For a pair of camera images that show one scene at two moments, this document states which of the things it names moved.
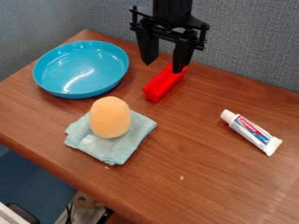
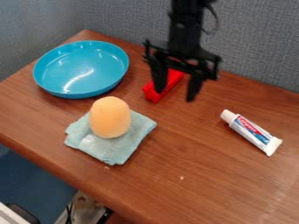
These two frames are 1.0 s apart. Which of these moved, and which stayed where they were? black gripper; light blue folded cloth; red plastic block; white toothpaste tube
Moved: black gripper
Stayed: red plastic block; white toothpaste tube; light blue folded cloth
